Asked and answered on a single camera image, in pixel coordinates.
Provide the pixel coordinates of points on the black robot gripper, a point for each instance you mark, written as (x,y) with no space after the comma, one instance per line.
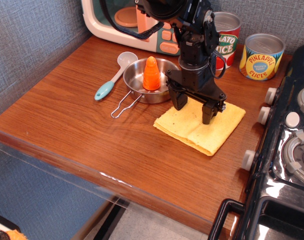
(199,84)

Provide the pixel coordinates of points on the yellow rag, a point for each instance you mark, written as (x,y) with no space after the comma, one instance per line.
(186,126)

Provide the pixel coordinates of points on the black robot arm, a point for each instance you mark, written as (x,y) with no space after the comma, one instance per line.
(193,22)

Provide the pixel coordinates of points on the orange toy carrot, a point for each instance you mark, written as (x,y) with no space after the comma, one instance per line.
(151,75)

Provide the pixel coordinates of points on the small steel pan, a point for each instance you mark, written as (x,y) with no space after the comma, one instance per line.
(133,77)

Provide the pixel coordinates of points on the pineapple slices can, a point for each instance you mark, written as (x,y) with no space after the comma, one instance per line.
(261,56)

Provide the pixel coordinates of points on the white teal spoon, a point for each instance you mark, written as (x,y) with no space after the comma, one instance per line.
(124,60)

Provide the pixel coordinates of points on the tomato sauce can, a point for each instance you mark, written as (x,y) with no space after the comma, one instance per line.
(228,25)

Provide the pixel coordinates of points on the black toy stove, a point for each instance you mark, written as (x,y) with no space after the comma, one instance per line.
(274,205)

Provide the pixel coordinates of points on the clear acrylic guard panel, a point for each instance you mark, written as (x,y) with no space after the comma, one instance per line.
(47,203)

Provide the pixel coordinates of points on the orange plush object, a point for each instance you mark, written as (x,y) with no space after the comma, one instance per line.
(12,235)

